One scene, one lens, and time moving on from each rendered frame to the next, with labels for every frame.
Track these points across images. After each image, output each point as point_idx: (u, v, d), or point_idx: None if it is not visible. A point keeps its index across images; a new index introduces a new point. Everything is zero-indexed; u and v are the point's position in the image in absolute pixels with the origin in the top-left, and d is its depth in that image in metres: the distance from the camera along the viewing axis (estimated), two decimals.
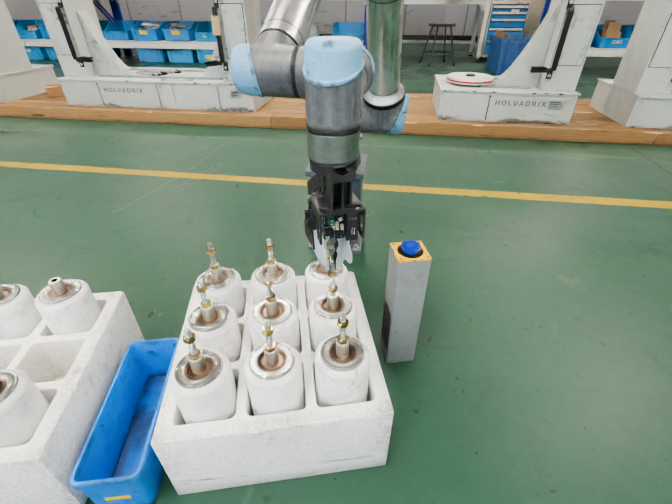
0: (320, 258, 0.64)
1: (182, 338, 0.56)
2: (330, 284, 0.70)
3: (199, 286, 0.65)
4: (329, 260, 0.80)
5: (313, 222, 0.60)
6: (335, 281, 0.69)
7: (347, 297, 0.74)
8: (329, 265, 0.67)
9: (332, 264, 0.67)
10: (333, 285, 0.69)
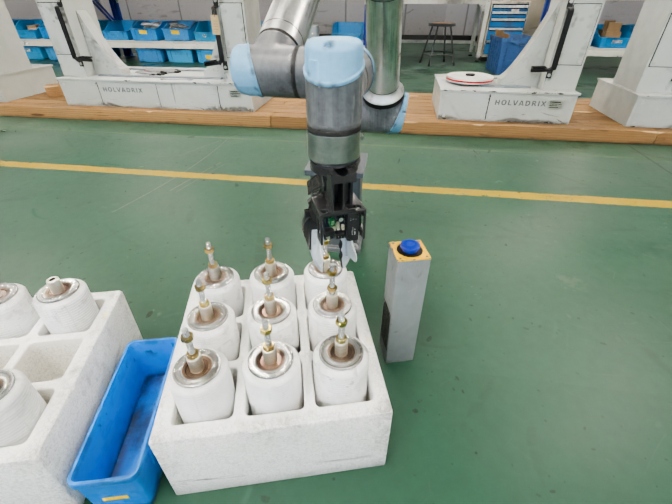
0: (315, 258, 0.64)
1: (180, 337, 0.55)
2: (332, 286, 0.69)
3: (197, 285, 0.65)
4: (328, 259, 0.80)
5: (312, 221, 0.60)
6: (330, 280, 0.69)
7: (346, 296, 0.74)
8: (331, 267, 0.66)
9: (331, 264, 0.67)
10: (333, 282, 0.69)
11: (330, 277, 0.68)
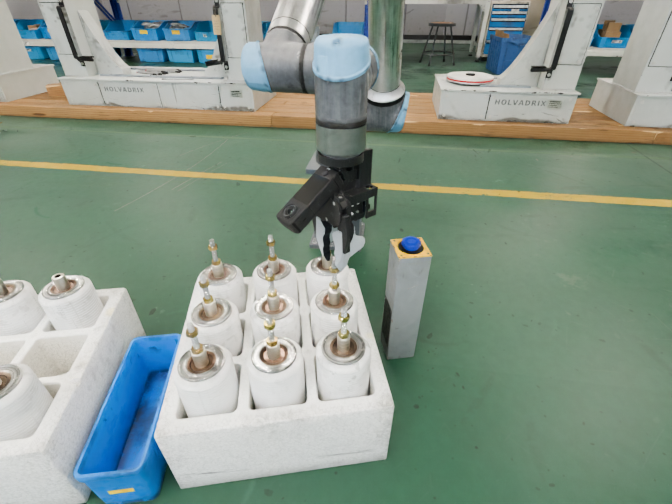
0: (349, 255, 0.65)
1: (185, 332, 0.56)
2: (336, 280, 0.70)
3: (201, 281, 0.66)
4: (330, 256, 0.80)
5: (348, 221, 0.60)
6: (333, 279, 0.69)
7: (348, 293, 0.74)
8: None
9: (334, 261, 0.67)
10: (331, 280, 0.70)
11: (336, 274, 0.69)
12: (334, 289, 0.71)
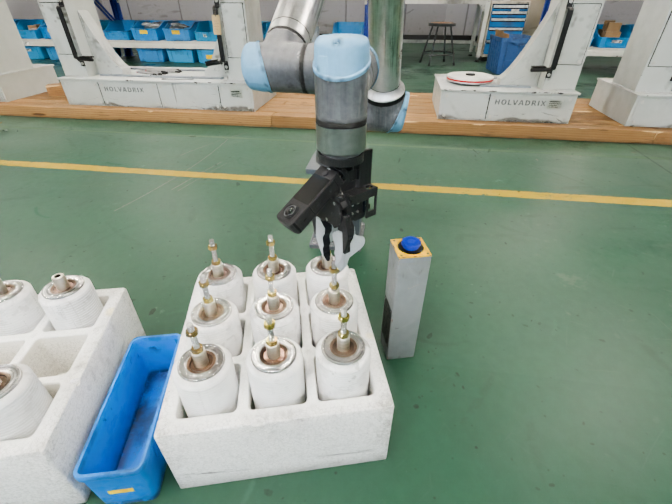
0: (349, 255, 0.65)
1: (185, 332, 0.56)
2: (331, 281, 0.70)
3: (201, 281, 0.66)
4: (330, 256, 0.80)
5: (348, 221, 0.60)
6: (336, 278, 0.70)
7: (348, 293, 0.74)
8: (332, 262, 0.68)
9: (334, 261, 0.68)
10: (334, 282, 0.70)
11: None
12: None
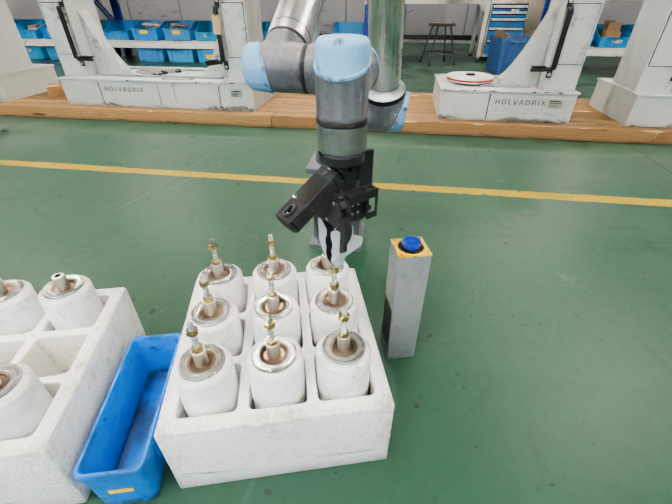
0: (346, 254, 0.65)
1: (185, 331, 0.56)
2: (333, 283, 0.70)
3: (201, 281, 0.65)
4: None
5: (347, 222, 0.60)
6: (333, 277, 0.70)
7: (348, 292, 0.74)
8: (332, 264, 0.67)
9: None
10: (336, 279, 0.70)
11: (331, 274, 0.69)
12: None
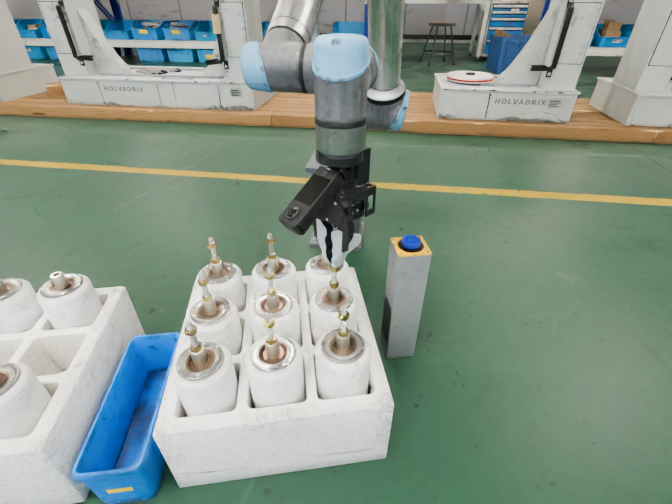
0: (346, 253, 0.65)
1: (184, 330, 0.56)
2: (336, 280, 0.70)
3: (200, 280, 0.65)
4: None
5: (348, 221, 0.61)
6: (332, 278, 0.70)
7: (348, 291, 0.74)
8: None
9: None
10: (331, 278, 0.70)
11: (336, 273, 0.69)
12: (333, 288, 0.71)
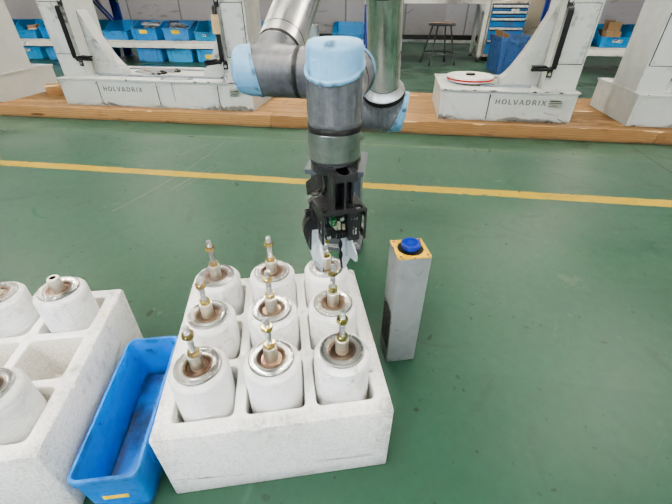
0: (315, 258, 0.64)
1: (181, 335, 0.55)
2: (331, 283, 0.70)
3: (198, 283, 0.65)
4: (329, 257, 0.79)
5: (313, 221, 0.60)
6: (335, 282, 0.69)
7: (347, 295, 0.73)
8: (332, 264, 0.67)
9: (333, 264, 0.67)
10: (331, 285, 0.69)
11: None
12: None
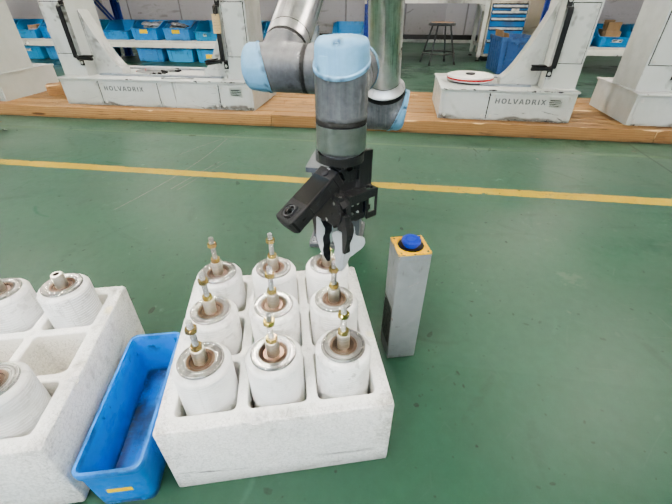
0: (349, 256, 0.65)
1: (184, 329, 0.56)
2: (336, 282, 0.70)
3: (200, 279, 0.65)
4: (330, 254, 0.80)
5: (348, 222, 0.60)
6: (331, 279, 0.70)
7: (348, 291, 0.74)
8: (336, 264, 0.68)
9: (333, 262, 0.67)
10: (332, 279, 0.70)
11: (334, 275, 0.69)
12: None
